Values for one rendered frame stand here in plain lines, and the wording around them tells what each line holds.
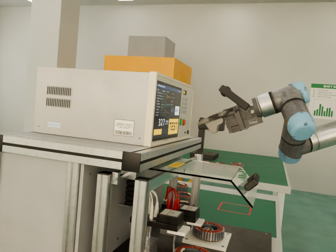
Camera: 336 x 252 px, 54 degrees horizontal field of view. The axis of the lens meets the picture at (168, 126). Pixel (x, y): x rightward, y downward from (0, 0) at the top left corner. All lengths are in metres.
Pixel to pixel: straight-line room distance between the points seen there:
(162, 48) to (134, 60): 0.47
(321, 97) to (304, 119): 5.29
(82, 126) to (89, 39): 6.54
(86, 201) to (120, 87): 0.32
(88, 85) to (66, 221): 0.38
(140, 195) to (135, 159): 0.09
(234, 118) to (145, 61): 3.76
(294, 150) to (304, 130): 0.11
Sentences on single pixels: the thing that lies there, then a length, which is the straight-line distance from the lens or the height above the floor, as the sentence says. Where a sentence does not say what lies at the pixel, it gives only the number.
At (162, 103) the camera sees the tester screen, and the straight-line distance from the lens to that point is 0.95.
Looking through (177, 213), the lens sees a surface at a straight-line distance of 0.99.
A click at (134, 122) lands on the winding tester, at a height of 1.18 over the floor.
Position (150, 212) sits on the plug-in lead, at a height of 0.92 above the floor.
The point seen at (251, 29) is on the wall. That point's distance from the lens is 6.46.
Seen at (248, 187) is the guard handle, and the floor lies 1.04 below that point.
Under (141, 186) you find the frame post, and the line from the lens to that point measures 0.79.
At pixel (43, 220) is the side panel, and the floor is 0.90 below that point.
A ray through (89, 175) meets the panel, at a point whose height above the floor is 1.04.
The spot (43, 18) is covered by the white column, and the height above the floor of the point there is 2.35.
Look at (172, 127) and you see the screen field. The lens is 1.07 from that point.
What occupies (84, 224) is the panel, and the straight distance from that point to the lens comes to 0.90.
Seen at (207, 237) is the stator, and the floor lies 0.80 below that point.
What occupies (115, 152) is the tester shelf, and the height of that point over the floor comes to 1.11.
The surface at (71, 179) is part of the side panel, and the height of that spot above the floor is 1.03.
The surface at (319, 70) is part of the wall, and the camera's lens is 6.34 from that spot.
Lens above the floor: 1.22
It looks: 3 degrees down
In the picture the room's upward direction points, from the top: 5 degrees clockwise
